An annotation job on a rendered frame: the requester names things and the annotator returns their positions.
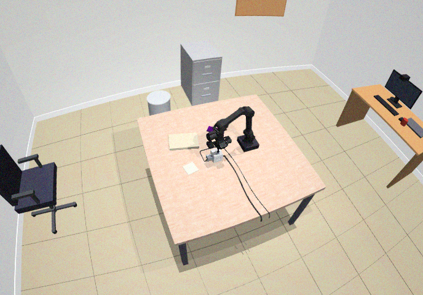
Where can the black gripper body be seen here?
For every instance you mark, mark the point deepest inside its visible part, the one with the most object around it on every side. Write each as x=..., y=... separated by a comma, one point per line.
x=211, y=144

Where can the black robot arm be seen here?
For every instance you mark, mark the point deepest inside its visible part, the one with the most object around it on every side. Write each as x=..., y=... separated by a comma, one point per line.
x=223, y=124

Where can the white flat square tile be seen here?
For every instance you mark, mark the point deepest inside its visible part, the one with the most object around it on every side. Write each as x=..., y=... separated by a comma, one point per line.
x=190, y=168

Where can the cream flat rectangular slab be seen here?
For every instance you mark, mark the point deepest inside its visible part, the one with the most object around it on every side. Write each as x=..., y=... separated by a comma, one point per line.
x=183, y=141

